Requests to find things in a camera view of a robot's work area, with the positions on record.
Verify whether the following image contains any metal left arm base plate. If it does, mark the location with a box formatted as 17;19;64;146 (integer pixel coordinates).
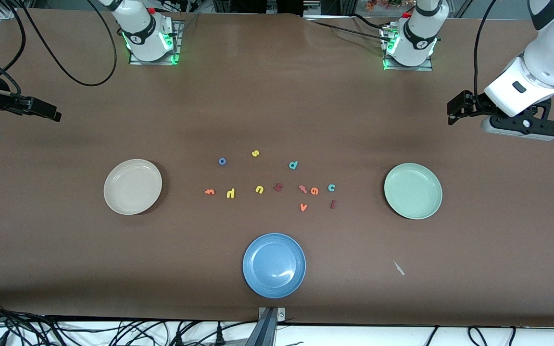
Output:
383;24;434;72

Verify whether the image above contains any pale green round plate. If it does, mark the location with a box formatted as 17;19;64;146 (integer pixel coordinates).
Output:
384;163;443;220

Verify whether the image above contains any orange brown background object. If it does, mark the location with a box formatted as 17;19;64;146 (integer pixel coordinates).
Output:
365;0;403;11

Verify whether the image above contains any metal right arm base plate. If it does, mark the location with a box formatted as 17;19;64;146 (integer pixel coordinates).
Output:
129;19;181;65

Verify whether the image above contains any blue round plate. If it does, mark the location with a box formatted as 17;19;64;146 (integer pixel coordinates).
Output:
242;233;307;299

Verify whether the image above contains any brown table cover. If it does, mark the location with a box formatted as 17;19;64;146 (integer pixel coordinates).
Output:
0;7;554;328

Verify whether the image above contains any black cable across table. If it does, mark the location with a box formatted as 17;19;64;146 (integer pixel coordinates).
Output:
349;14;390;30
303;17;393;42

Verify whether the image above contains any beige round plate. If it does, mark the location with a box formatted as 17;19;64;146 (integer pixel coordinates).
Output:
103;159;163;215

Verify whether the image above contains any long black looping cable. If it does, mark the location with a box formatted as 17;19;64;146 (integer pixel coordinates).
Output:
15;0;118;87

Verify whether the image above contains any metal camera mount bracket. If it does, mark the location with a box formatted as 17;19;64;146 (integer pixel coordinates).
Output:
257;307;287;346

